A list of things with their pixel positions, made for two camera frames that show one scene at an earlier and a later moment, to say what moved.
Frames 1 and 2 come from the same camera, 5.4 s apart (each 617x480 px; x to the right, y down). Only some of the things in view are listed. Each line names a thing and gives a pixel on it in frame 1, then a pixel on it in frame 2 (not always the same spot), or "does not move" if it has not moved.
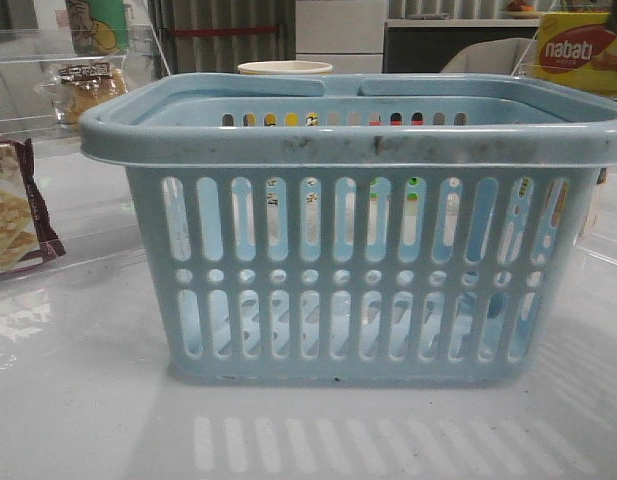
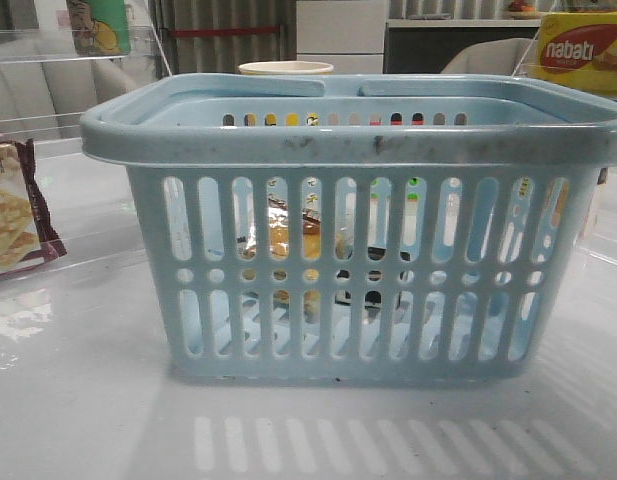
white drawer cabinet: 347,34 does not move
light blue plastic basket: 415,228 does not move
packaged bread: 74,89 -> 278,248
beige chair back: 506,56 does not move
